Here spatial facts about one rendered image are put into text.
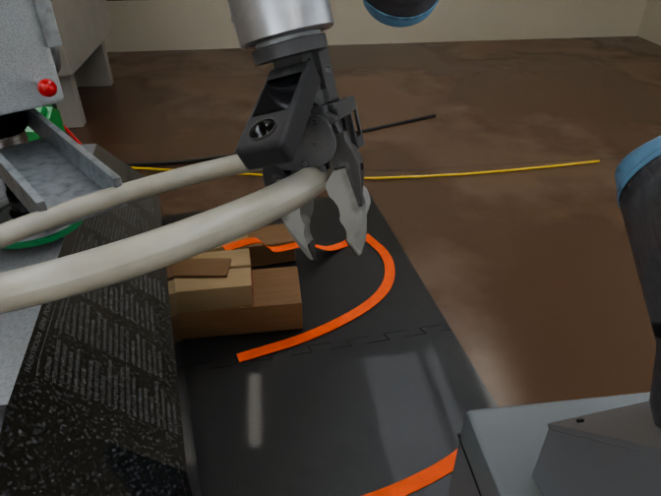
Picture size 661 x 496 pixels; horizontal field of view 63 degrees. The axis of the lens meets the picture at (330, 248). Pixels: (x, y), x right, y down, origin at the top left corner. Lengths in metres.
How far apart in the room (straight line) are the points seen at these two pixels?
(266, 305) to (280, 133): 1.64
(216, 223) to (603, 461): 0.44
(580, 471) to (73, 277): 0.54
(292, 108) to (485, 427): 0.52
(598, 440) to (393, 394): 1.34
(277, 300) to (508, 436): 1.39
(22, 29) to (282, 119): 0.77
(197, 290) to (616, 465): 1.62
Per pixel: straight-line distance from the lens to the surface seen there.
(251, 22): 0.51
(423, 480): 1.74
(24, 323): 1.12
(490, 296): 2.41
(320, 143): 0.51
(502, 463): 0.78
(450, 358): 2.07
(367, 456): 1.77
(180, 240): 0.42
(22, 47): 1.16
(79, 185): 0.98
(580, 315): 2.44
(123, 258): 0.42
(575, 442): 0.67
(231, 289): 2.00
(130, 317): 1.26
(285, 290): 2.11
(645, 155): 0.60
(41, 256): 1.30
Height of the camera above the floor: 1.47
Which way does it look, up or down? 34 degrees down
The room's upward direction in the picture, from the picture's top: straight up
